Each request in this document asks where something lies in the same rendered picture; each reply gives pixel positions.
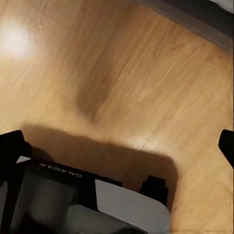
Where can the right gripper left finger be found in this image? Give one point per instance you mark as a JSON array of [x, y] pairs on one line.
[[12, 145]]

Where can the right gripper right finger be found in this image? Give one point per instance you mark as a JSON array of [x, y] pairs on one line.
[[226, 145]]

